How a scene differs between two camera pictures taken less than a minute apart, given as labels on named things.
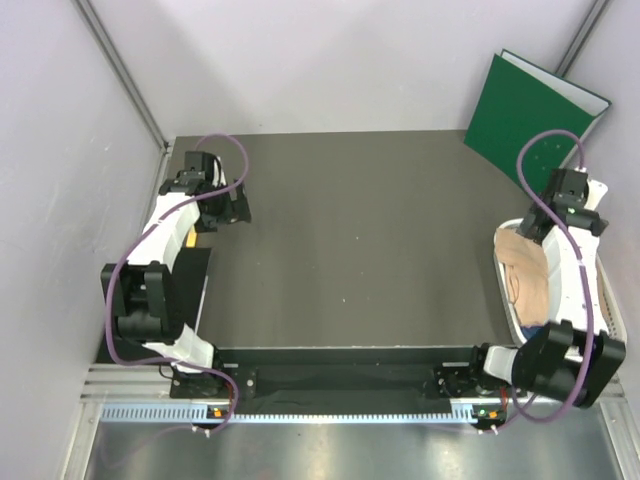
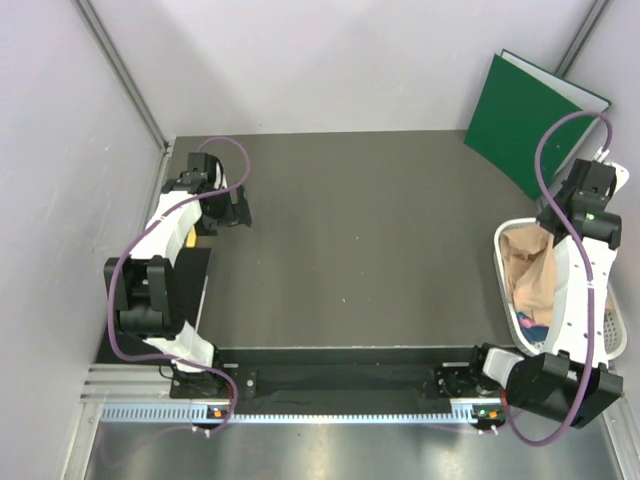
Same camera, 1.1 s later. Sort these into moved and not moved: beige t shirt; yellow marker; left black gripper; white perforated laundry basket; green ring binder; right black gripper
Moved: beige t shirt; right black gripper
Not moved: yellow marker; green ring binder; white perforated laundry basket; left black gripper
